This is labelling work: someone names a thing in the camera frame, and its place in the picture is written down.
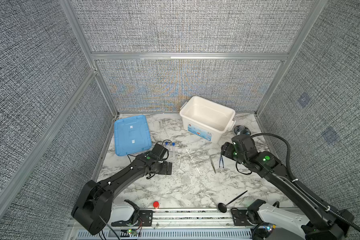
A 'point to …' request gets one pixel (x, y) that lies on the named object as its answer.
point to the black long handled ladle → (222, 207)
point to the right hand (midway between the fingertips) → (226, 147)
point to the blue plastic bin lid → (132, 135)
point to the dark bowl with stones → (238, 128)
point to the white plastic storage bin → (205, 118)
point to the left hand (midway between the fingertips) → (164, 169)
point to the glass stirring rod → (193, 162)
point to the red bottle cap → (156, 204)
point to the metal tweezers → (212, 165)
